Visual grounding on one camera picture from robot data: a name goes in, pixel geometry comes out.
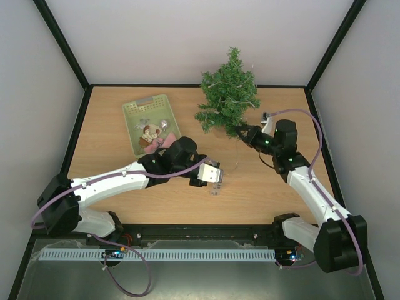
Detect clear led light string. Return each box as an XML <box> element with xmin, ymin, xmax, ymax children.
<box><xmin>206</xmin><ymin>64</ymin><xmax>260</xmax><ymax>196</ymax></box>

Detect small green christmas tree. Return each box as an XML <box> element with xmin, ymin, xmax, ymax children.
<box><xmin>194</xmin><ymin>47</ymin><xmax>261</xmax><ymax>138</ymax></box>

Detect green plastic basket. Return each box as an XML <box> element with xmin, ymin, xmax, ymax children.
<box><xmin>122</xmin><ymin>94</ymin><xmax>181</xmax><ymax>158</ymax></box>

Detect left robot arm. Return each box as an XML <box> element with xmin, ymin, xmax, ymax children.
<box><xmin>34</xmin><ymin>136</ymin><xmax>221</xmax><ymax>238</ymax></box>

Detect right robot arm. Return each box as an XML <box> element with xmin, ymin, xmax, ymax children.
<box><xmin>235</xmin><ymin>119</ymin><xmax>368</xmax><ymax>273</ymax></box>

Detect silver star ornament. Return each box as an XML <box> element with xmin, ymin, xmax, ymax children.
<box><xmin>156</xmin><ymin>137</ymin><xmax>166</xmax><ymax>148</ymax></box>

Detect pink ornaments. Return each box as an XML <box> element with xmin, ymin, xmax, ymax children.
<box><xmin>144</xmin><ymin>132</ymin><xmax>177</xmax><ymax>154</ymax></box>

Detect brown gingerbread ornament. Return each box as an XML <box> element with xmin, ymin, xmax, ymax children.
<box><xmin>139</xmin><ymin>124</ymin><xmax>162</xmax><ymax>147</ymax></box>

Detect silver ball ornament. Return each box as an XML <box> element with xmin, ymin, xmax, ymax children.
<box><xmin>159</xmin><ymin>119</ymin><xmax>170</xmax><ymax>130</ymax></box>

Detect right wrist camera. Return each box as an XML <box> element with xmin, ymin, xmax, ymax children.
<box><xmin>261</xmin><ymin>112</ymin><xmax>274</xmax><ymax>134</ymax></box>

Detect white slotted cable duct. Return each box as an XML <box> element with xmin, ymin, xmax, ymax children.
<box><xmin>39</xmin><ymin>248</ymin><xmax>276</xmax><ymax>262</ymax></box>

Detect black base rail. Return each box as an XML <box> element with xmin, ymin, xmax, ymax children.
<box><xmin>84</xmin><ymin>222</ymin><xmax>363</xmax><ymax>248</ymax></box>

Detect purple loop cable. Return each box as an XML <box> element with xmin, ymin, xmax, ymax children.
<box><xmin>101</xmin><ymin>242</ymin><xmax>153</xmax><ymax>297</ymax></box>

